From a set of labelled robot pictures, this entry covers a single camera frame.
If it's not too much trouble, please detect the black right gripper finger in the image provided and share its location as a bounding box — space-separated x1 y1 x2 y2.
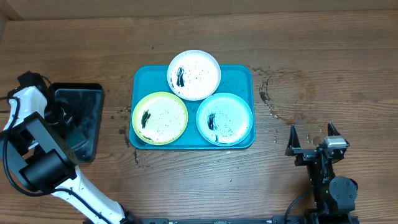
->
328 122 340 136
287 124 300 149

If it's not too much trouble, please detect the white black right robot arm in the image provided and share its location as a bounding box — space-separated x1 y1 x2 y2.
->
283 123 359 223

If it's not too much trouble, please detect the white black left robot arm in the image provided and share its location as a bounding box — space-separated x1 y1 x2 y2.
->
1 71 140 223

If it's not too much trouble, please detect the light blue dirty plate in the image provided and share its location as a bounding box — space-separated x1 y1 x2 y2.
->
196 93 254 147

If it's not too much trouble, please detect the blue plastic tray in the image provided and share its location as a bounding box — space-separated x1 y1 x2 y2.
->
129 65 256 151

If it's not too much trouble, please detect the white dirty plate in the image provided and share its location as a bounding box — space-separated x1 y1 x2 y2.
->
167 50 221 101

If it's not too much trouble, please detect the yellow-green dirty plate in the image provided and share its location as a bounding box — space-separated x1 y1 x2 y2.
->
131 91 188 146

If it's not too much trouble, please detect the black water basin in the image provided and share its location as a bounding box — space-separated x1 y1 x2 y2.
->
50 83 104 162

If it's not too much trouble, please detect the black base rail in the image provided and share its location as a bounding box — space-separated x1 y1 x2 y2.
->
141 215 310 224

